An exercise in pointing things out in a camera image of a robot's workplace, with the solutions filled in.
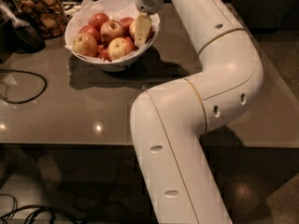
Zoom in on black cables on floor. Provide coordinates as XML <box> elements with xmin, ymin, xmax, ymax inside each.
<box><xmin>0</xmin><ymin>193</ymin><xmax>94</xmax><ymax>224</ymax></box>

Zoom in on yellow-red apple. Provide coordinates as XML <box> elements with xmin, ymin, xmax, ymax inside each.
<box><xmin>107</xmin><ymin>37</ymin><xmax>134</xmax><ymax>61</ymax></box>
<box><xmin>129</xmin><ymin>19</ymin><xmax>153</xmax><ymax>45</ymax></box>
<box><xmin>72</xmin><ymin>33</ymin><xmax>98</xmax><ymax>57</ymax></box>

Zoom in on red apple top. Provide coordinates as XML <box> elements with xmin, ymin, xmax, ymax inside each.
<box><xmin>89</xmin><ymin>13</ymin><xmax>109</xmax><ymax>30</ymax></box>

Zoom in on yellow-red apple front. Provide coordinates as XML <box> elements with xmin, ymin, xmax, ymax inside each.
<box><xmin>107</xmin><ymin>37</ymin><xmax>134</xmax><ymax>61</ymax></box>

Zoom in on red apple back right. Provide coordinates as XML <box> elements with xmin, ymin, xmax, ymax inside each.
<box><xmin>120</xmin><ymin>17</ymin><xmax>135</xmax><ymax>37</ymax></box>

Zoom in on white shoe under table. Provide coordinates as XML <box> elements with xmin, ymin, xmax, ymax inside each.
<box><xmin>36</xmin><ymin>155</ymin><xmax>62</xmax><ymax>191</ymax></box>

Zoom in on red apple back left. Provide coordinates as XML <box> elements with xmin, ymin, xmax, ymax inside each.
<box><xmin>79</xmin><ymin>25</ymin><xmax>101</xmax><ymax>43</ymax></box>

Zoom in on glass jar of dried chips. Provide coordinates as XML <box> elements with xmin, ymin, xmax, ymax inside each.
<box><xmin>13</xmin><ymin>0</ymin><xmax>67</xmax><ymax>39</ymax></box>

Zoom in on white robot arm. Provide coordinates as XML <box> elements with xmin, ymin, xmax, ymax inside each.
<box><xmin>130</xmin><ymin>0</ymin><xmax>263</xmax><ymax>224</ymax></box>

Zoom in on black round appliance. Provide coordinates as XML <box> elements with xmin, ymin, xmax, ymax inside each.
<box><xmin>13</xmin><ymin>25</ymin><xmax>46</xmax><ymax>53</ymax></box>

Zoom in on white ceramic bowl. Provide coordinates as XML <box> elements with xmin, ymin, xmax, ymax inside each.
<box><xmin>64</xmin><ymin>0</ymin><xmax>161</xmax><ymax>73</ymax></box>

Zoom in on black cable on table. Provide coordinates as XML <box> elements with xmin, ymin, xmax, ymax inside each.
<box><xmin>0</xmin><ymin>68</ymin><xmax>48</xmax><ymax>105</ymax></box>

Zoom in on red-yellow apple centre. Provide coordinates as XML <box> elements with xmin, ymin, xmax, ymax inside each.
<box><xmin>100</xmin><ymin>20</ymin><xmax>124</xmax><ymax>45</ymax></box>

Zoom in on small red apple bottom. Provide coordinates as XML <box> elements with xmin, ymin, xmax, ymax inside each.
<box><xmin>97</xmin><ymin>45</ymin><xmax>110</xmax><ymax>61</ymax></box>

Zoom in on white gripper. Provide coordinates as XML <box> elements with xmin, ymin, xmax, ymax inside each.
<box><xmin>135</xmin><ymin>0</ymin><xmax>164</xmax><ymax>47</ymax></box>

